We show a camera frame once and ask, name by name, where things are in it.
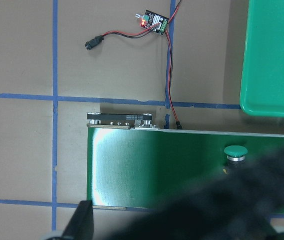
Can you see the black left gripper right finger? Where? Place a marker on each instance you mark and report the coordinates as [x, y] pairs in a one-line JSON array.
[[232, 207]]

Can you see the small motor controller board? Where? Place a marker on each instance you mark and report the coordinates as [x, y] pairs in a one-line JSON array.
[[151, 20]]

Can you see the green push button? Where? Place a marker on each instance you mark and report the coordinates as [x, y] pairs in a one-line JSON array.
[[236, 155]]

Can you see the green conveyor belt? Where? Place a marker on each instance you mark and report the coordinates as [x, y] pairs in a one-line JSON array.
[[131, 163]]

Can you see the green tray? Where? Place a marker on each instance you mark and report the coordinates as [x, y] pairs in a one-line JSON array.
[[262, 83]]

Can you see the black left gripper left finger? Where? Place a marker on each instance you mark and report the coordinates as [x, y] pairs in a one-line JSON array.
[[81, 224]]

